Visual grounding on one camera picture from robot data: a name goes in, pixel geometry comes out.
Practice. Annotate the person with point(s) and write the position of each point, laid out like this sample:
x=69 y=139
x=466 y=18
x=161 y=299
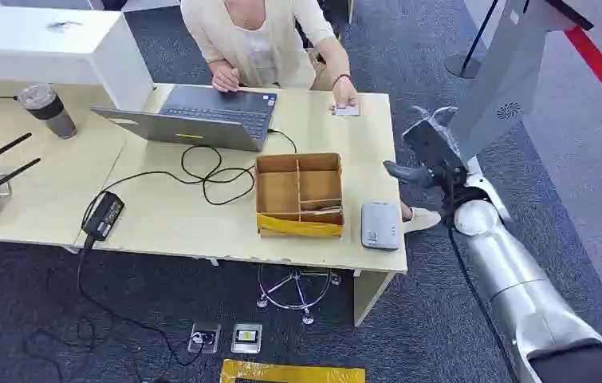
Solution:
x=258 y=47

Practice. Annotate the person's hand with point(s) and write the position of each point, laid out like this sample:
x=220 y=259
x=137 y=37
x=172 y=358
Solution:
x=225 y=78
x=344 y=96

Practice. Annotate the floor socket with label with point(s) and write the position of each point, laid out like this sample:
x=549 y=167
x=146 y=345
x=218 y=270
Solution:
x=247 y=338

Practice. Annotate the person's pale shoe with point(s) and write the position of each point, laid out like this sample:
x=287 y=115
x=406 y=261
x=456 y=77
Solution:
x=422 y=218

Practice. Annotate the person's right hand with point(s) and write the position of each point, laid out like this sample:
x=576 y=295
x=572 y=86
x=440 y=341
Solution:
x=225 y=78

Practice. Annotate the floor socket with plug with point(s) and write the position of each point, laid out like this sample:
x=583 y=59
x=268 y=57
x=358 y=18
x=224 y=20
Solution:
x=204 y=338

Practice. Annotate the yellow floor tape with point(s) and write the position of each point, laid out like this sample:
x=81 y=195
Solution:
x=290 y=373

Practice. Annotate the black power adapter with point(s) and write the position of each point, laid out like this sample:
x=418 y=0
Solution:
x=103 y=215

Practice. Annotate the grey tumbler with lid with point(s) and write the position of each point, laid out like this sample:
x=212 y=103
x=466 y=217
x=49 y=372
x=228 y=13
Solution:
x=49 y=111

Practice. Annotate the white cabinet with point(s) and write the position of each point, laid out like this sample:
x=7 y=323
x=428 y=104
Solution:
x=42 y=47

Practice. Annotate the black stanchion post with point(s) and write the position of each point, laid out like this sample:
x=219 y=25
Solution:
x=461 y=66

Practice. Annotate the grey laptop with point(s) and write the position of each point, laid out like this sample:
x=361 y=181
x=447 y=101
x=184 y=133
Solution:
x=216 y=105

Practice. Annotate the grey kiosk panel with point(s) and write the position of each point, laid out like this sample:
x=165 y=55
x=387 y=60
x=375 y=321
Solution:
x=506 y=79

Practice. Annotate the wooden card box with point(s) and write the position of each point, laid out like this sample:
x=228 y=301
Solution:
x=279 y=193

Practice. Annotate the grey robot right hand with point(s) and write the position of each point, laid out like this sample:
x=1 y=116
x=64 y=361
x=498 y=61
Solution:
x=432 y=148

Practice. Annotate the metal bracket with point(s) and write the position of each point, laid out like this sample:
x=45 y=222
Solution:
x=3 y=186

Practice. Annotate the grey card reader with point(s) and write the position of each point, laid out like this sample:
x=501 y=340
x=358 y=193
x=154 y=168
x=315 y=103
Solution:
x=380 y=224

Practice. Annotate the person's left hand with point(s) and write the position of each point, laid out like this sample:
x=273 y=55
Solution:
x=344 y=96

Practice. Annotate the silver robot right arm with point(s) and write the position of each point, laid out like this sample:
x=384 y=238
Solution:
x=517 y=285

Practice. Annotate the cards stack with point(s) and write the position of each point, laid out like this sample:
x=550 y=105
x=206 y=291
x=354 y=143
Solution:
x=321 y=210

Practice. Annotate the chrome stool base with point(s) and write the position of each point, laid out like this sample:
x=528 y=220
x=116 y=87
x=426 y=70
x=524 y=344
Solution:
x=296 y=288

